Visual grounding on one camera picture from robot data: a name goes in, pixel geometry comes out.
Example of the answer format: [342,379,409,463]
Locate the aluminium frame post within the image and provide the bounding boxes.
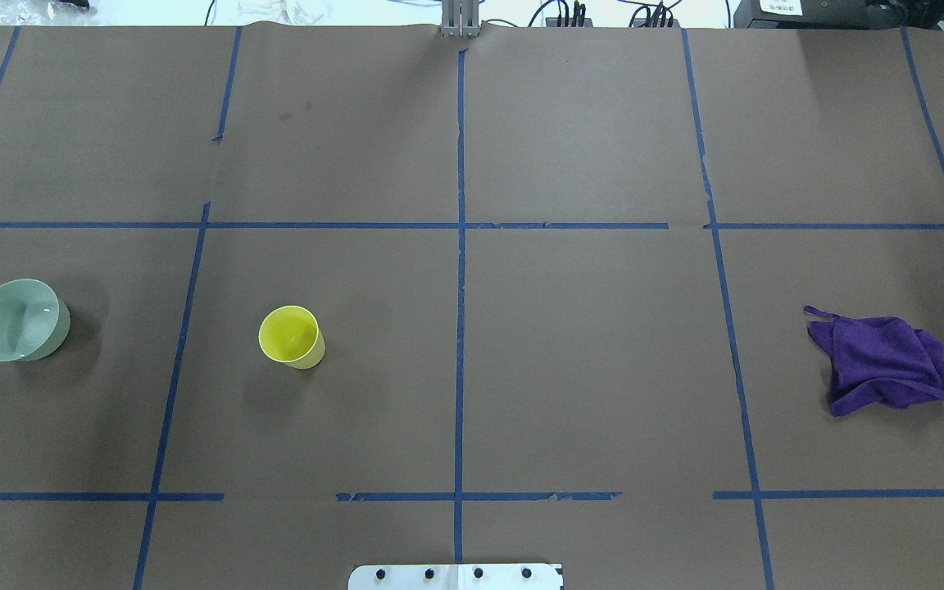
[439,0,482,39]

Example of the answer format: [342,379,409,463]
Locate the purple cloth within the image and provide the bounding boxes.
[803,306,944,417]

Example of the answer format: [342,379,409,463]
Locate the yellow plastic cup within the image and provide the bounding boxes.
[257,305,326,370]

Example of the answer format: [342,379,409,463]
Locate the white crumpled cloth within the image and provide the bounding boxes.
[236,0,334,25]

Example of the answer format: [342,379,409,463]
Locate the crumpled clear plastic bag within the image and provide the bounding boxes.
[0,1,97,26]

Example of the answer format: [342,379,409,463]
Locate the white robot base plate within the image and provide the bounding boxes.
[347,563,565,589]

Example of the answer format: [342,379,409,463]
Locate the pale green bowl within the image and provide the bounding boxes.
[0,279,71,362]

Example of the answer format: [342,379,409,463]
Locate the black desktop box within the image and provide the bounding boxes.
[732,1,920,30]

